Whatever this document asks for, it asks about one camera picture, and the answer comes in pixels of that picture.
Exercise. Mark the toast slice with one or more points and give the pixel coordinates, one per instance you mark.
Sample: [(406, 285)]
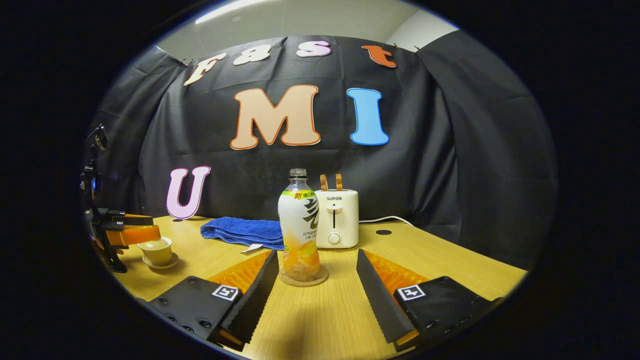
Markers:
[(323, 183), (339, 182)]

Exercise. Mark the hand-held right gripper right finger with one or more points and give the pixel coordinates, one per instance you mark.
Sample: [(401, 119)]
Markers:
[(382, 300)]

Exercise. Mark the pale yellow teacup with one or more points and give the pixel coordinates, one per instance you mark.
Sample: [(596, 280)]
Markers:
[(159, 257)]

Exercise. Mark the pale yellow saucer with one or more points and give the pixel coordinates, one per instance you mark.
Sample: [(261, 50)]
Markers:
[(172, 263)]

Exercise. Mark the round cork coaster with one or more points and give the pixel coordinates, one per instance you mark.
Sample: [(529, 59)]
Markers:
[(321, 278)]

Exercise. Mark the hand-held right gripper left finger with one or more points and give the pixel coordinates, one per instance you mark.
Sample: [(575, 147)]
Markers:
[(252, 300)]

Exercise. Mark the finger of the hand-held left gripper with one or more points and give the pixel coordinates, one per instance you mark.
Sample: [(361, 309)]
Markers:
[(135, 235), (132, 220)]

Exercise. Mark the white toaster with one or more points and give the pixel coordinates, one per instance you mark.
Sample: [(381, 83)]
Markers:
[(342, 215)]

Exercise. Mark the black backdrop cloth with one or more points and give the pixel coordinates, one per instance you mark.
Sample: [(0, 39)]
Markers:
[(250, 175)]

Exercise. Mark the blue towel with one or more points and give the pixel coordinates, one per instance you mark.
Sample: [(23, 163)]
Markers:
[(240, 230)]

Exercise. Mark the white label water bottle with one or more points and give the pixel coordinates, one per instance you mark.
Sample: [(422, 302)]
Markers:
[(299, 220)]

